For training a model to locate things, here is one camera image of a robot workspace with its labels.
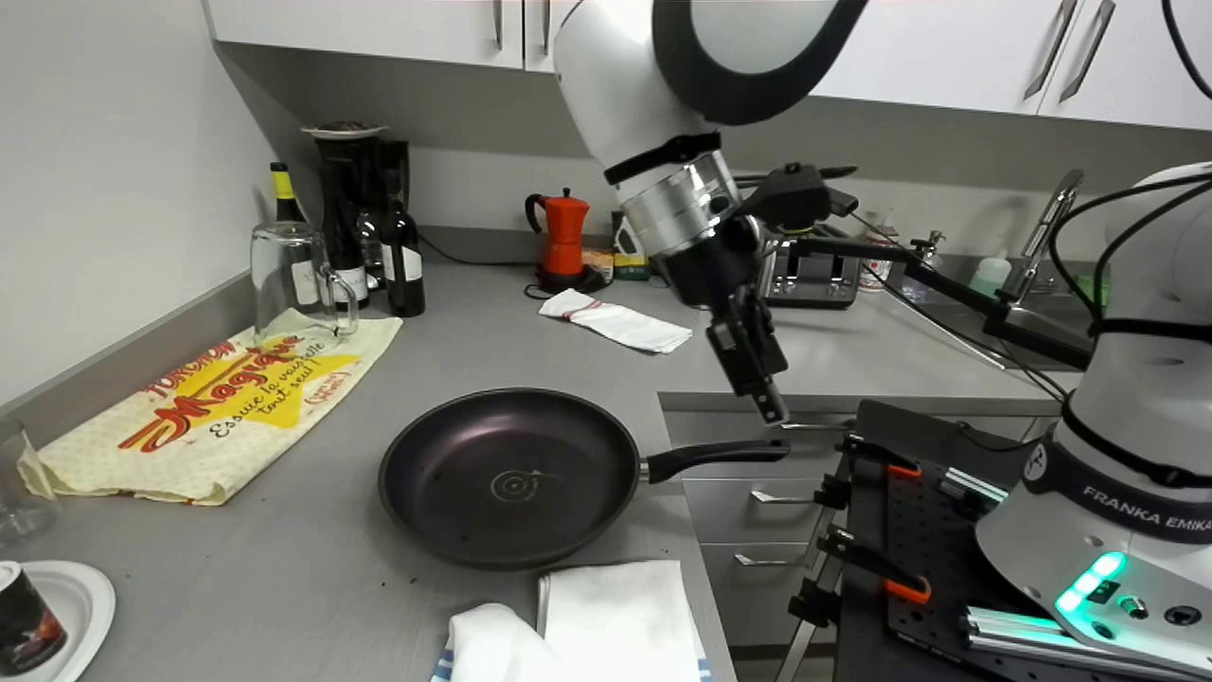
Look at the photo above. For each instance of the black coffee machine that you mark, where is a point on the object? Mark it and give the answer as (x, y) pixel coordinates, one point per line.
(353, 163)

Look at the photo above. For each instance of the black nonstick frying pan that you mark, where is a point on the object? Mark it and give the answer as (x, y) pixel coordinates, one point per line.
(513, 479)

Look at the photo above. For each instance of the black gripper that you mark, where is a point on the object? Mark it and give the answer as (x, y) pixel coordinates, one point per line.
(713, 272)

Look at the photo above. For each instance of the yellow green sponge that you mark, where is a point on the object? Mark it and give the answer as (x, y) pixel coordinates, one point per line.
(627, 268)

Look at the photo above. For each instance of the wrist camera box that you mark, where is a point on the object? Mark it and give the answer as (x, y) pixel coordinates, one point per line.
(797, 195)

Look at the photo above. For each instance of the red moka pot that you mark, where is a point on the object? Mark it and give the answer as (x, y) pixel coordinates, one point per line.
(564, 231)

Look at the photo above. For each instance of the small white plate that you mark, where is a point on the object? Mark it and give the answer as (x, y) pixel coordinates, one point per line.
(83, 609)

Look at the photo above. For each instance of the black perforated mounting board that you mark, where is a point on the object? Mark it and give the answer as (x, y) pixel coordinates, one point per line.
(934, 533)

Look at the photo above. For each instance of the small clear tumbler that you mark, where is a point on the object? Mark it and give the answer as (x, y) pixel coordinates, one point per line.
(25, 485)

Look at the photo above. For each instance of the plain white tea towel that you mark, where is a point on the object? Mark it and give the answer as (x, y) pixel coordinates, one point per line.
(494, 644)

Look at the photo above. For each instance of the grey drawer front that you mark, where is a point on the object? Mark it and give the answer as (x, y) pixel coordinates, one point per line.
(743, 533)

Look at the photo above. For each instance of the yellow printed tea towel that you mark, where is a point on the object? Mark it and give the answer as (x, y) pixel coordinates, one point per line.
(213, 411)

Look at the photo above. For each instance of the silver toaster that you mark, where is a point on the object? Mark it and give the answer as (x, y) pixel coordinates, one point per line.
(816, 277)

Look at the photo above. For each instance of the aluminium profile rail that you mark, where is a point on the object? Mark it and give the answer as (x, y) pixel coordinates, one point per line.
(1074, 637)

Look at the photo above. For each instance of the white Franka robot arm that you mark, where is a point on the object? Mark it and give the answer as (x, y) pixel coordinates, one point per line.
(631, 76)

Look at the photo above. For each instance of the white blue folded tea towel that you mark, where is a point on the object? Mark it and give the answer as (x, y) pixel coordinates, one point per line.
(627, 619)

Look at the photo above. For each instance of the chrome kitchen faucet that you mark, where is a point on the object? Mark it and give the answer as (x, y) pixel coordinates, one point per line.
(1047, 229)

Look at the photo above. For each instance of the dark wine bottle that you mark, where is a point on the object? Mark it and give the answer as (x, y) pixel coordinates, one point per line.
(406, 268)

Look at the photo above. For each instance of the clear upturned drinking glass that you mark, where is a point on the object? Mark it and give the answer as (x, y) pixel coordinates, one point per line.
(286, 286)

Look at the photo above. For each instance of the yellow capped wine bottle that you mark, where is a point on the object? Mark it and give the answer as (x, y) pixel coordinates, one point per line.
(295, 231)

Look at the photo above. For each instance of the white red striped towel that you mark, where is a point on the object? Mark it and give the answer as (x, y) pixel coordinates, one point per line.
(620, 324)

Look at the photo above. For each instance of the white wall cabinets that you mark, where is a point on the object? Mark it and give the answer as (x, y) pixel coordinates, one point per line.
(381, 24)

